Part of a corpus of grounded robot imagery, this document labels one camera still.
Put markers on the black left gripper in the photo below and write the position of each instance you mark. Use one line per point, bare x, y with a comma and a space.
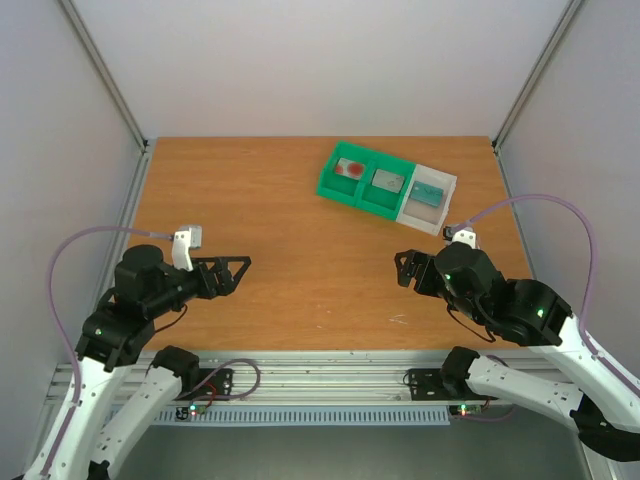
227, 285

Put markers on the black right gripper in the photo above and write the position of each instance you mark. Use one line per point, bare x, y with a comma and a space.
423, 275

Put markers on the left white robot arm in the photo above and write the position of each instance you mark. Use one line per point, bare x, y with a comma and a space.
82, 442

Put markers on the teal card in bin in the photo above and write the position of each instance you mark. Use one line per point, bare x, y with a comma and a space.
426, 194

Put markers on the grey card in bin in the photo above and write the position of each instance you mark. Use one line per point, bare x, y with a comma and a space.
389, 181

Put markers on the red circle card in bin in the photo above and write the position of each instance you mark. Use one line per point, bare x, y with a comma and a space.
349, 168

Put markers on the white plastic bin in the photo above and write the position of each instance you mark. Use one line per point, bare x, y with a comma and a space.
423, 217

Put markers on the green two-compartment bin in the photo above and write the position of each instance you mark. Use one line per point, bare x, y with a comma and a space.
361, 194

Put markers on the left controller board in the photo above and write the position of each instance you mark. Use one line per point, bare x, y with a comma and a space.
192, 412

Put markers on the controller board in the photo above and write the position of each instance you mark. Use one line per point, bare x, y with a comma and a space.
192, 412
466, 410

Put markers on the right controller board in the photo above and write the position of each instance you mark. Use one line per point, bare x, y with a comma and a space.
466, 410

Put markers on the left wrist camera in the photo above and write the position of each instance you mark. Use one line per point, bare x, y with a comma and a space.
185, 239

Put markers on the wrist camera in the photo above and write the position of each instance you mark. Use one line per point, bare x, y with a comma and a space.
465, 236
185, 239

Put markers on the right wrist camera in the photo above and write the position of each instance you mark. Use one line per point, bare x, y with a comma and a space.
465, 236

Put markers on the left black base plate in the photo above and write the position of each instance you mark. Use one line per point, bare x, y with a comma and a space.
220, 384

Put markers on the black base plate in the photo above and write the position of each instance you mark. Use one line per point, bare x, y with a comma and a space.
220, 384
427, 384

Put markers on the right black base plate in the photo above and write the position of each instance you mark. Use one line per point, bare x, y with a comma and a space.
427, 384

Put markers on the grey slotted cable duct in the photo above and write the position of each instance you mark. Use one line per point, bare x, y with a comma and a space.
293, 416

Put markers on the left aluminium frame post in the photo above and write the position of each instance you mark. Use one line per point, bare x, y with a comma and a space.
80, 29

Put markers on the aluminium frame post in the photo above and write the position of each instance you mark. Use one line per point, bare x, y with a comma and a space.
559, 31
80, 29

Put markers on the right aluminium frame post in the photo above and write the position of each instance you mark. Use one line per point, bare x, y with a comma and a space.
559, 31

